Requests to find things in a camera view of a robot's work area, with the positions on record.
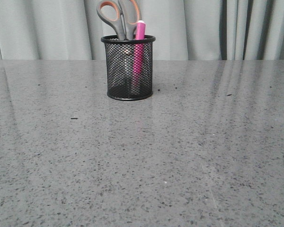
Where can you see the black mesh pen holder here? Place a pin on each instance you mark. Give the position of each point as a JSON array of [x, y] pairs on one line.
[[119, 67]]

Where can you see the grey orange scissors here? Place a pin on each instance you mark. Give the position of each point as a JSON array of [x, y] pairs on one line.
[[121, 15]]

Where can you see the grey curtain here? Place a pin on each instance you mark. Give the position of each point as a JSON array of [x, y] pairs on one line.
[[184, 29]]

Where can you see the pink marker pen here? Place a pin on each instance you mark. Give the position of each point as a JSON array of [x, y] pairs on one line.
[[138, 56]]

